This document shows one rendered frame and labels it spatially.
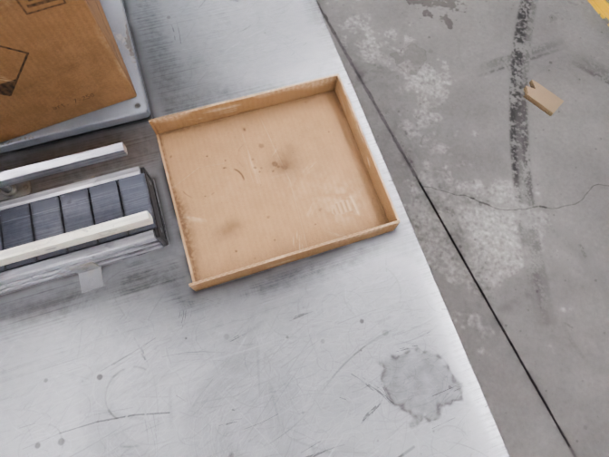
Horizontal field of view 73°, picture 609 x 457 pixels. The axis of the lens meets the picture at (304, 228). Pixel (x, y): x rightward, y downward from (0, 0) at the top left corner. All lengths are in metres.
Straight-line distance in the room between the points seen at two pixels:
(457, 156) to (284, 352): 1.30
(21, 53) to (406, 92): 1.45
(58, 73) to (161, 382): 0.43
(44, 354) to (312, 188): 0.43
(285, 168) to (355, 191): 0.11
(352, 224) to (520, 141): 1.34
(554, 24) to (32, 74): 2.10
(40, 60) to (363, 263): 0.50
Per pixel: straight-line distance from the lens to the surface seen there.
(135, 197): 0.60
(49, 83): 0.67
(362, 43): 1.94
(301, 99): 0.70
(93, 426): 0.63
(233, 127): 0.68
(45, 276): 0.65
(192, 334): 0.59
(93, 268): 0.64
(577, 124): 2.06
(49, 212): 0.64
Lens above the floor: 1.41
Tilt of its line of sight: 72 degrees down
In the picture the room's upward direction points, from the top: 9 degrees clockwise
